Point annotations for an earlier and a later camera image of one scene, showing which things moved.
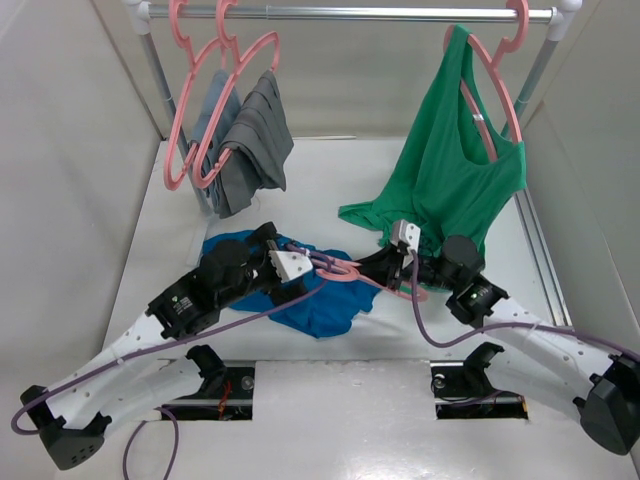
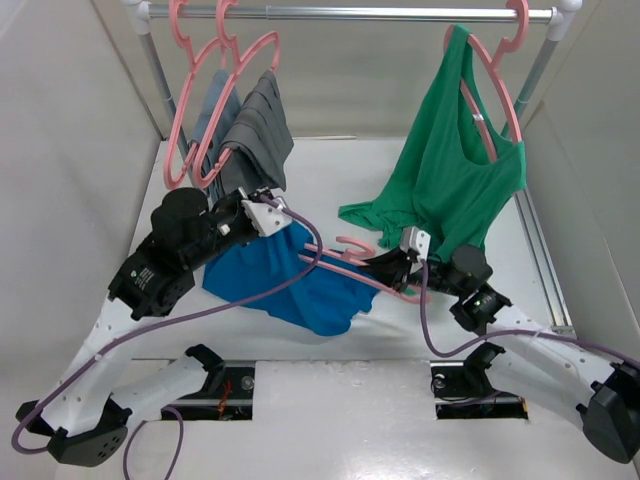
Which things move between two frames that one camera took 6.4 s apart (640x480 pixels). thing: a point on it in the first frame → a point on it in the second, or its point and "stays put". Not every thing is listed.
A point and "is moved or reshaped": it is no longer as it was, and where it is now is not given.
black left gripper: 260,243 → 235,202
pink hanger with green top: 493,62 stays put
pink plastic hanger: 343,271 is moved or reshaped
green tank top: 454,174 stays put
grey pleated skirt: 259,145 stays put
